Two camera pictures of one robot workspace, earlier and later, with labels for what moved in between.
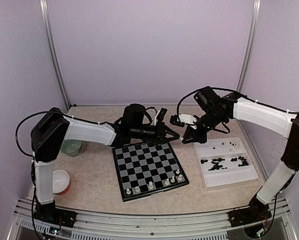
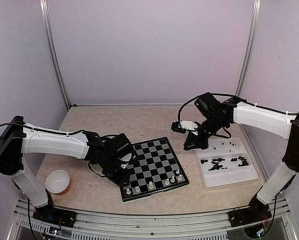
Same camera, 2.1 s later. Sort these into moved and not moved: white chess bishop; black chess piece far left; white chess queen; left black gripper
Moved: left black gripper
Not moved: black chess piece far left; white chess bishop; white chess queen
